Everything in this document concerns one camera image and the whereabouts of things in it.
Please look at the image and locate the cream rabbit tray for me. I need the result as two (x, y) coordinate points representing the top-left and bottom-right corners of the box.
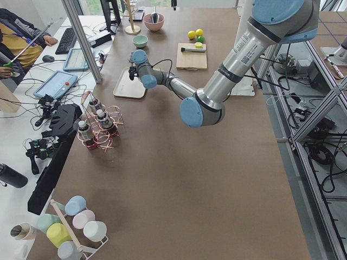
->
(113, 67), (146, 100)

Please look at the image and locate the green lime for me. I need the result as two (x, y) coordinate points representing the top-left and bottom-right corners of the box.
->
(197, 36), (204, 43)

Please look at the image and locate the paper cup with steel insert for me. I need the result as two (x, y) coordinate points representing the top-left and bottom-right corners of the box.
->
(10, 223), (36, 240)

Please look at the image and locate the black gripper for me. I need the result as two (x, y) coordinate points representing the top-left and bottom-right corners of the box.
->
(128, 65), (138, 80)

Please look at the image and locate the half lemon slice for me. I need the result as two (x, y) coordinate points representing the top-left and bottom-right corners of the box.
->
(195, 42), (203, 49)

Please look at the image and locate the steel ice scoop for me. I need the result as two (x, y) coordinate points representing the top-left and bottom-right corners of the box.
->
(151, 11), (159, 24)

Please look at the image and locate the pink bowl with ice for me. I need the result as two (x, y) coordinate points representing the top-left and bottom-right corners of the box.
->
(143, 13), (165, 33)

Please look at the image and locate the yellow cup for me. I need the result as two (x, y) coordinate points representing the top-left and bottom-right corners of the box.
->
(46, 223), (72, 248)

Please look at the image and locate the wooden mug tree stand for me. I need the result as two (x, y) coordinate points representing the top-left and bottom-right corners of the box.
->
(122, 0), (141, 35)

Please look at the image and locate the black long bar device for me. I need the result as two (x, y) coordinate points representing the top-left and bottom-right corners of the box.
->
(28, 103), (82, 216)

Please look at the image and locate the wooden cutting board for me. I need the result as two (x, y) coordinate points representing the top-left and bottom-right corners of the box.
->
(176, 43), (208, 70)

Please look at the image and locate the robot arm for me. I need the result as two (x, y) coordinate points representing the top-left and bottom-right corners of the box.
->
(128, 0), (320, 127)

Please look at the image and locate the pink cup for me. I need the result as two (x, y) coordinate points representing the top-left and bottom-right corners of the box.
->
(72, 209), (95, 229)

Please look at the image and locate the tea bottle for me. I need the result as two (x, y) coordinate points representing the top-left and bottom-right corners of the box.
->
(97, 109), (113, 129)
(78, 120), (91, 141)
(88, 99), (104, 114)

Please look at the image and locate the black keyboard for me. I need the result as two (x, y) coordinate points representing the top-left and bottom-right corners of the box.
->
(55, 28), (77, 55)

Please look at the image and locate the steel cylinder tool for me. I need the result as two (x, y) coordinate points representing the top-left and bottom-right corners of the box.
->
(181, 47), (205, 53)

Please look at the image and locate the aluminium frame post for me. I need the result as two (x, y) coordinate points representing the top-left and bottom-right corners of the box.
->
(61, 0), (102, 84)

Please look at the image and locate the grey cup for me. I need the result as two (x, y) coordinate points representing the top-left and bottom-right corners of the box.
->
(57, 241), (82, 260)

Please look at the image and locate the white cup rack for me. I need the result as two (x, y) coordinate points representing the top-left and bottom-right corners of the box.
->
(50, 199), (109, 259)

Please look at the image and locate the white cup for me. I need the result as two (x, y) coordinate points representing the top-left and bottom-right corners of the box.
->
(83, 220), (107, 242)

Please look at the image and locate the copper wire bottle rack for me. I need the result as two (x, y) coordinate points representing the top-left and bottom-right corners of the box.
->
(77, 90), (124, 152)

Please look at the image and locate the blue cup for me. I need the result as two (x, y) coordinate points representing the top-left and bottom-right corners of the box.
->
(65, 195), (87, 216)

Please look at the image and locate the blue teach pendant tablet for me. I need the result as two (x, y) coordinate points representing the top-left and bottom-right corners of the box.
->
(33, 70), (78, 99)

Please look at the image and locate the green bowl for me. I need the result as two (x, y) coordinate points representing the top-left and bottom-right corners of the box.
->
(132, 35), (149, 48)

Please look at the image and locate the yellow lemon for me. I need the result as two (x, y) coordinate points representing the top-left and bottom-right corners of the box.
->
(195, 28), (204, 37)
(188, 30), (196, 40)

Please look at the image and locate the black monitor stand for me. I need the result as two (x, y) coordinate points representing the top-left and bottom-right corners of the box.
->
(100, 0), (121, 35)

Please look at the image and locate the black thermos bottle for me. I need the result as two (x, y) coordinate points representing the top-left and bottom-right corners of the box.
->
(1, 164), (28, 188)

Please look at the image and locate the seated person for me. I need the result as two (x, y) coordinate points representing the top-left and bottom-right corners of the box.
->
(1, 8), (58, 84)

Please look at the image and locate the green cup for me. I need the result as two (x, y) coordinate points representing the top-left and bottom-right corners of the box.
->
(36, 213), (61, 233)

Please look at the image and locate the computer mouse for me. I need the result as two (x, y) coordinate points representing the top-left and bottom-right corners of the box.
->
(42, 55), (55, 63)

